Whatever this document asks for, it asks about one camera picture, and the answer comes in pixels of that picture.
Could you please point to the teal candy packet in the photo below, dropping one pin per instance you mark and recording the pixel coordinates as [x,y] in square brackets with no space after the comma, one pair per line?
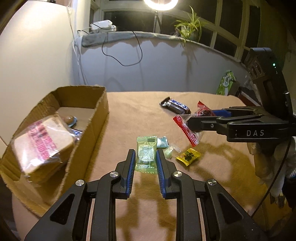
[162,142]

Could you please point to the grey ledge cover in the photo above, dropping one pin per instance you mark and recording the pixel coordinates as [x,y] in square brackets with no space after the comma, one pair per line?
[195,52]

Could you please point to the snickers bar dark wrapper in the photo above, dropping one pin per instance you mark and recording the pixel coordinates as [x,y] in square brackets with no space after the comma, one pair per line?
[174,106]

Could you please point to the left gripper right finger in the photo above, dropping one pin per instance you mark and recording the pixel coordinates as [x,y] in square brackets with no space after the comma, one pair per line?
[204,203]

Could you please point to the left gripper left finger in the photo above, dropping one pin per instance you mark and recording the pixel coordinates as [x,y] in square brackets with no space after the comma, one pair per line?
[87,204]

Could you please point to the green potted plant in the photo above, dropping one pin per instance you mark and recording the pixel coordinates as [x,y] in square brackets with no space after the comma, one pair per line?
[190,29]

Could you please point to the pale green small candy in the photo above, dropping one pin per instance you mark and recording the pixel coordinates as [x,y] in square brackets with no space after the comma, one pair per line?
[168,152]

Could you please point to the green candy packet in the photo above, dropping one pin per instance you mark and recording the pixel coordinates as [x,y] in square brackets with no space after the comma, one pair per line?
[146,154]

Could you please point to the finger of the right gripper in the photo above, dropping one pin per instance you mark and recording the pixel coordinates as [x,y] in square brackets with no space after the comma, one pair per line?
[218,123]
[236,111]

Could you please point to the ring light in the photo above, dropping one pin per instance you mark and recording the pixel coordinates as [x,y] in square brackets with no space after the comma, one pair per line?
[161,5]

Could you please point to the white power adapter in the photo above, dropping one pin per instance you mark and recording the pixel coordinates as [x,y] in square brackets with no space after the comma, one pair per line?
[103,26]

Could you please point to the red clear snack packet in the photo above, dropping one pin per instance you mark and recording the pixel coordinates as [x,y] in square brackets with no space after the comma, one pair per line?
[193,137]

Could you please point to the green printed bag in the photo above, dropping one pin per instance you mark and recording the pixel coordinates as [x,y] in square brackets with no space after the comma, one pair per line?
[227,80]

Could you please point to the kinder egg snack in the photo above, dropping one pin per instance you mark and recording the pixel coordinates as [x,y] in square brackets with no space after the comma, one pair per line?
[70,120]

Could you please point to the yellow candy packet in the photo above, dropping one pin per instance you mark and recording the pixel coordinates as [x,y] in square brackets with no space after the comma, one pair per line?
[188,156]

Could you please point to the red dark snack packet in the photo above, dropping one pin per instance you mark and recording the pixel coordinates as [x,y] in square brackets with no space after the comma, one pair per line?
[203,110]

